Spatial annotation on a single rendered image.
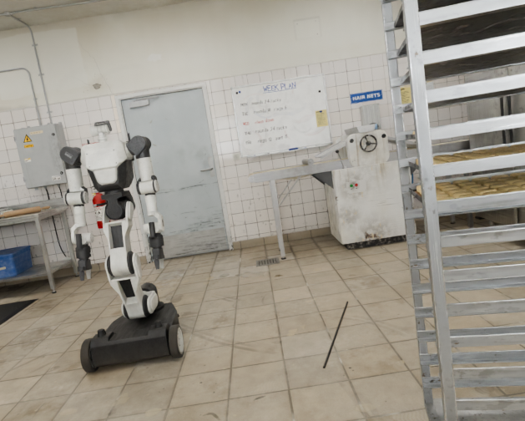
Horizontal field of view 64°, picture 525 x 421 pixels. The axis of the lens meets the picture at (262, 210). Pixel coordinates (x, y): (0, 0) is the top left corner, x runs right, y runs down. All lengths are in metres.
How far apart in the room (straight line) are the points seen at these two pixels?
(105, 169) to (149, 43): 2.97
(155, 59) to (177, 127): 0.82
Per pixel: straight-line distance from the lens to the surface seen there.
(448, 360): 1.24
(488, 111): 4.42
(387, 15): 1.58
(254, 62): 5.33
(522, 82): 1.17
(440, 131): 1.12
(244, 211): 5.27
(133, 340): 2.73
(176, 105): 5.36
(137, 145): 2.73
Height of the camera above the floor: 1.16
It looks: 8 degrees down
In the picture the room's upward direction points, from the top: 9 degrees counter-clockwise
